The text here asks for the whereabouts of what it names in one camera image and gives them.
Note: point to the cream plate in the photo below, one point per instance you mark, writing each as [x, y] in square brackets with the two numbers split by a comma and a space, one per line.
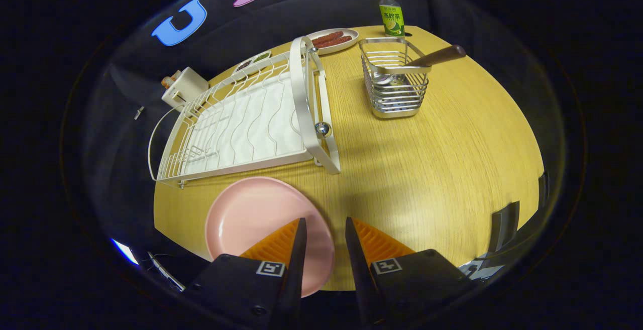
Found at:
[352, 35]

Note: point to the computer monitor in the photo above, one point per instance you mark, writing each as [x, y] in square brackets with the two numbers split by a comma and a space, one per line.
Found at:
[124, 252]

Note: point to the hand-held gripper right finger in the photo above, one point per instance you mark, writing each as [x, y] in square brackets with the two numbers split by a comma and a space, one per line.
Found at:
[357, 280]

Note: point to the metal spoon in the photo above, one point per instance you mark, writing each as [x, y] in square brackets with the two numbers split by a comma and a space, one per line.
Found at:
[442, 54]

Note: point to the white clip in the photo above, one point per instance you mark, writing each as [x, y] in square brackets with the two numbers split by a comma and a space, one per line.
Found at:
[139, 113]

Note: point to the dark grey furniture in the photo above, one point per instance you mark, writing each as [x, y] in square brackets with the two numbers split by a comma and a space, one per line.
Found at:
[505, 224]

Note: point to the white divided condiment dish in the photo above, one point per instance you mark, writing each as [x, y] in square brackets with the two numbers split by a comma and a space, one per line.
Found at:
[253, 61]

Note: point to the green tea bottle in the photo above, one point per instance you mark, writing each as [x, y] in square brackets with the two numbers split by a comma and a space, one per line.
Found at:
[393, 18]

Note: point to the brown meat patty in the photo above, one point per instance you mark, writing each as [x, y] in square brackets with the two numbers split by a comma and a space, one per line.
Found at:
[335, 42]
[329, 37]

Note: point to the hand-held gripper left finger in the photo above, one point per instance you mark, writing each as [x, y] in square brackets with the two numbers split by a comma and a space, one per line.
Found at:
[296, 280]

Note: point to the pink plate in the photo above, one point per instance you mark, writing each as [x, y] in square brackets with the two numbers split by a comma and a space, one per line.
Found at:
[251, 219]

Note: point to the white toaster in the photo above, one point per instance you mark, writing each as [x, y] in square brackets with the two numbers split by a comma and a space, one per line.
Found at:
[188, 86]

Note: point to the white drip tray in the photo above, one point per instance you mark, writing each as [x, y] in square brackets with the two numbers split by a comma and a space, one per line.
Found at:
[241, 139]

